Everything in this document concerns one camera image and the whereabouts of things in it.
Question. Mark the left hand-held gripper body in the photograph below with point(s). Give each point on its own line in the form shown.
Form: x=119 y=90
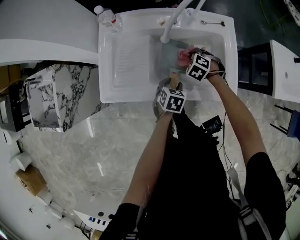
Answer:
x=173 y=100

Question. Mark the clear plastic water bottle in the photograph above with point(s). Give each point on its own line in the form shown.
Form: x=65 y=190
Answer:
x=107 y=18

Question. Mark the brown cardboard box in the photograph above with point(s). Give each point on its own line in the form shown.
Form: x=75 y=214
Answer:
x=31 y=180

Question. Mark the person's right forearm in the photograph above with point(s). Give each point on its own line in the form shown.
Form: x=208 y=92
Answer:
x=239 y=117

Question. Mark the person's left forearm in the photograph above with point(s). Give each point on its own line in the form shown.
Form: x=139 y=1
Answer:
x=145 y=159

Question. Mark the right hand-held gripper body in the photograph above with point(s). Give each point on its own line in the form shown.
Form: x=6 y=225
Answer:
x=199 y=68

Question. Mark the white sink basin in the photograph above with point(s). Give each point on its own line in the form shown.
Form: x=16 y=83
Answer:
x=131 y=68

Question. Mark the pink sponge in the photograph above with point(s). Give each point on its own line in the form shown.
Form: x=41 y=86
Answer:
x=184 y=56

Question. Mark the marble-patterned cabinet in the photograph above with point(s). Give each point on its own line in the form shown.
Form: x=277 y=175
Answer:
x=70 y=93

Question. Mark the white paper roll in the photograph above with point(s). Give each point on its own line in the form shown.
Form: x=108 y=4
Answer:
x=20 y=161

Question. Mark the black waist device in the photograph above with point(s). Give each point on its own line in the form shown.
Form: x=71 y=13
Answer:
x=212 y=125

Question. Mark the metal spoon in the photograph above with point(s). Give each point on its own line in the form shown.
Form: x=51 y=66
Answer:
x=204 y=22

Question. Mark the black tap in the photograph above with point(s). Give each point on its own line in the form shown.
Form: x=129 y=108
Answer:
x=297 y=59

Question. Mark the person's black clothing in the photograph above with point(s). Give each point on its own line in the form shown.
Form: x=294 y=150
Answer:
x=194 y=187

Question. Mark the white panel with black knobs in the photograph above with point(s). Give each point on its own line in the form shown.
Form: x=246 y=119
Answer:
x=98 y=219

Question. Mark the white curved counter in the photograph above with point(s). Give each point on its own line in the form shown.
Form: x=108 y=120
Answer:
x=47 y=30

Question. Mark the white curved faucet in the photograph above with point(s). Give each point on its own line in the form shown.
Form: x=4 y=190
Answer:
x=173 y=21

